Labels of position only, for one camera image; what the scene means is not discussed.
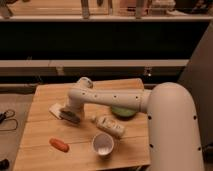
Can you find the green bowl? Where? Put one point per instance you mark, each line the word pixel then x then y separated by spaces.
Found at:
pixel 122 112

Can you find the dark grey cabinet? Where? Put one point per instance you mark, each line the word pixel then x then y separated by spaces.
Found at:
pixel 197 77

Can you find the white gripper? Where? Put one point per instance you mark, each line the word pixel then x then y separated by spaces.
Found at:
pixel 74 107

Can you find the orange carrot toy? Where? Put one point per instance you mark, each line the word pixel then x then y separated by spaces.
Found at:
pixel 58 144

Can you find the white lotion bottle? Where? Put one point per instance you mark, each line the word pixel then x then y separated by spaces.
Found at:
pixel 109 125

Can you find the white paper cup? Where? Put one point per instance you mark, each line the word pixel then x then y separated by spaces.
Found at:
pixel 103 144

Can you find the black object bottom left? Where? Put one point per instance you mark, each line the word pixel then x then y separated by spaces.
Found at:
pixel 4 164

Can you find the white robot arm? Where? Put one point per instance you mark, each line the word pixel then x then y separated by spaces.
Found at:
pixel 174 137

